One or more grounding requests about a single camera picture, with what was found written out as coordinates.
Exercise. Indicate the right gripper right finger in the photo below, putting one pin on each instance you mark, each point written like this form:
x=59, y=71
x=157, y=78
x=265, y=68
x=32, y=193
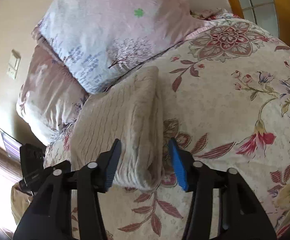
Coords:
x=182, y=163

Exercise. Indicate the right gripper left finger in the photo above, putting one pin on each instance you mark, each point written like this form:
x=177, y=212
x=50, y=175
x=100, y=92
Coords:
x=107, y=166

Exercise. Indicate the beige cable-knit sweater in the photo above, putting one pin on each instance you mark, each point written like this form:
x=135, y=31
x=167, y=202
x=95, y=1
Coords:
x=130, y=111

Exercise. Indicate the window with blinds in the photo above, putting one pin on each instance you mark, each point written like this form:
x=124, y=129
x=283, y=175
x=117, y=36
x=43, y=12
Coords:
x=10, y=173

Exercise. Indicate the floral quilted bedspread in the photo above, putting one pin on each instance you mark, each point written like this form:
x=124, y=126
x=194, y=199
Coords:
x=226, y=100

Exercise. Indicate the mauve pink pillow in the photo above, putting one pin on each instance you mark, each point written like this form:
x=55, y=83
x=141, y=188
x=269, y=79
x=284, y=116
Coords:
x=50, y=98

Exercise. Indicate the light blue lavender-print pillow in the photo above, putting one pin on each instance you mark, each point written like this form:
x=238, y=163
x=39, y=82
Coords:
x=101, y=40

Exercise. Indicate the white wall switch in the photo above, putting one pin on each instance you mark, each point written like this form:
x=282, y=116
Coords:
x=13, y=64

